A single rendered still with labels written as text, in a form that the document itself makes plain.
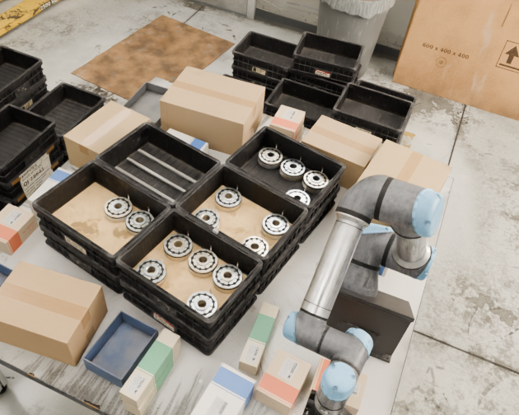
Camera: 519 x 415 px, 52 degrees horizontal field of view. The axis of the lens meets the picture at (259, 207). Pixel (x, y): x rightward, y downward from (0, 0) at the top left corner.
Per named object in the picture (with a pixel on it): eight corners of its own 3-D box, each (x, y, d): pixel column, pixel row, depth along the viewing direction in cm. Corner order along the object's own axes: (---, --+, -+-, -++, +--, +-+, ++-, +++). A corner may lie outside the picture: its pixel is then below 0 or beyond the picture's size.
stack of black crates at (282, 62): (297, 89, 380) (305, 47, 355) (282, 112, 361) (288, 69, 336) (246, 72, 389) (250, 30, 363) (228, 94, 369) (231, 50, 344)
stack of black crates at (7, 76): (20, 107, 342) (0, 44, 308) (58, 122, 335) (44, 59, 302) (-26, 143, 316) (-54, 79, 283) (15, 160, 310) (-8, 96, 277)
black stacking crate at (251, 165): (341, 186, 223) (347, 166, 215) (305, 229, 206) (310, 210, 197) (263, 146, 236) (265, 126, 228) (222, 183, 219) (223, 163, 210)
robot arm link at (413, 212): (395, 239, 182) (390, 168, 134) (438, 254, 177) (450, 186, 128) (381, 270, 179) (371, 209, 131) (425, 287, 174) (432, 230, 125)
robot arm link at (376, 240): (351, 254, 186) (364, 216, 185) (388, 268, 181) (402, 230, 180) (343, 254, 175) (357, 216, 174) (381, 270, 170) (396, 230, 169)
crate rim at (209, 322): (264, 266, 181) (264, 261, 179) (210, 329, 163) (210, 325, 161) (173, 211, 194) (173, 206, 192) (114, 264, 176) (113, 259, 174)
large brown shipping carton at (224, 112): (261, 120, 265) (265, 86, 250) (240, 158, 246) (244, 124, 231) (187, 100, 272) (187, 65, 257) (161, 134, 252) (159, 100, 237)
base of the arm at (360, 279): (379, 294, 183) (389, 267, 182) (371, 300, 169) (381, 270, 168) (338, 277, 189) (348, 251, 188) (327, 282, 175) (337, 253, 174)
